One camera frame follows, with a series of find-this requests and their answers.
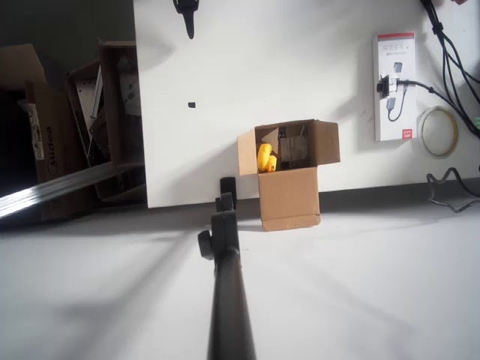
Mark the brown open cardboard box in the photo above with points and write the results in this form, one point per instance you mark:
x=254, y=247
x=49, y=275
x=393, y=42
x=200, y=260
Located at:
x=288, y=198

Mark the white flat product box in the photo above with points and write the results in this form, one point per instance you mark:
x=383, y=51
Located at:
x=403, y=120

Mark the perforated metal bracket plate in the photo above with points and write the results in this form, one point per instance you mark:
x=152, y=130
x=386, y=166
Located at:
x=88, y=93

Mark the clear tape roll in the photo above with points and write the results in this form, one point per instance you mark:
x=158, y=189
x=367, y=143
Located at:
x=454, y=123

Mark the person's hand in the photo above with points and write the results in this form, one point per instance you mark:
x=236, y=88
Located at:
x=459, y=1

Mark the yellow rubber duck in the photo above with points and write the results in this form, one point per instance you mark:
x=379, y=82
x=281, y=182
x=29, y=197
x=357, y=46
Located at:
x=265, y=157

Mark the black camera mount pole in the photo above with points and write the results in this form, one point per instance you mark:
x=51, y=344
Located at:
x=228, y=300

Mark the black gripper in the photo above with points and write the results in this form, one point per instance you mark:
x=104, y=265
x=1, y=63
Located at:
x=186, y=15

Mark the green terminal connector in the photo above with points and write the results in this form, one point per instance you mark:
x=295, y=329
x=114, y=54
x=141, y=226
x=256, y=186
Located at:
x=477, y=123

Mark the small black marker piece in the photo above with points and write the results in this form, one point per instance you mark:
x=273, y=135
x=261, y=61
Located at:
x=191, y=104

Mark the grey cardboard insert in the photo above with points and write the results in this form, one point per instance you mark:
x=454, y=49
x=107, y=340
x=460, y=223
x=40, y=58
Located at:
x=294, y=148

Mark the small black webcam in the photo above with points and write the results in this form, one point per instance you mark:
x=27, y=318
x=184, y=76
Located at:
x=384, y=87

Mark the brown Midea cardboard box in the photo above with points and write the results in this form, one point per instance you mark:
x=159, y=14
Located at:
x=56, y=150

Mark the aluminium extrusion rail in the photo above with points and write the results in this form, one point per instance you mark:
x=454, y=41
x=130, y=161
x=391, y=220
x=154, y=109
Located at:
x=56, y=187

